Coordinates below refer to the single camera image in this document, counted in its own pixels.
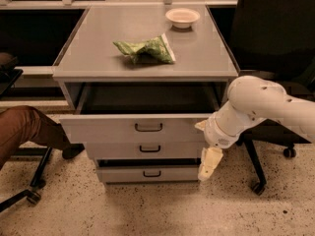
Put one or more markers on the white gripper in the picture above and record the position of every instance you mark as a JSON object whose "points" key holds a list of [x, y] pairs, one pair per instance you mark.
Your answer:
{"points": [[217, 137]]}

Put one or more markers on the grey top drawer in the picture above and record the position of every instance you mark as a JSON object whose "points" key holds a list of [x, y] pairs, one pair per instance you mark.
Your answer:
{"points": [[140, 112]]}

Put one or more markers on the grey drawer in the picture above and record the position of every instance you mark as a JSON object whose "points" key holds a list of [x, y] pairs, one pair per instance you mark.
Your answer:
{"points": [[147, 170], [144, 150], [140, 112]]}

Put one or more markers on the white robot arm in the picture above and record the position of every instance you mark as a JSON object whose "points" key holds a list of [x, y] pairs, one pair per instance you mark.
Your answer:
{"points": [[250, 101]]}

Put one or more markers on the grey bottom drawer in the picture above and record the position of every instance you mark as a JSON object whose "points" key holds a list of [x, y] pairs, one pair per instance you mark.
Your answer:
{"points": [[147, 170]]}

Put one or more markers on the grey drawer cabinet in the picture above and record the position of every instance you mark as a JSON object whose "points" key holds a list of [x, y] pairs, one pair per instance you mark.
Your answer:
{"points": [[91, 57]]}

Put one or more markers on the grey middle drawer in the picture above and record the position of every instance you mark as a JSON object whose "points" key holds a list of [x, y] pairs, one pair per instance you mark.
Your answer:
{"points": [[144, 150]]}

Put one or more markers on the green chip bag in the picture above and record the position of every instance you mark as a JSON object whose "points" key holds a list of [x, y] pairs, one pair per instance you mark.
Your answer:
{"points": [[154, 50]]}

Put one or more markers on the white paper bowl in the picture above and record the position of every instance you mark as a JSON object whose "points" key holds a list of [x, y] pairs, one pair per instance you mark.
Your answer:
{"points": [[182, 18]]}

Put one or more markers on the black office chair right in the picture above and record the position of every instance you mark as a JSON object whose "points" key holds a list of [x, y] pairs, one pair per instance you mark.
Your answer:
{"points": [[276, 37]]}

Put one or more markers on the person leg brown trousers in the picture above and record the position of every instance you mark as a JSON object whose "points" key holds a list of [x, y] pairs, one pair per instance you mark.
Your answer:
{"points": [[21, 124]]}

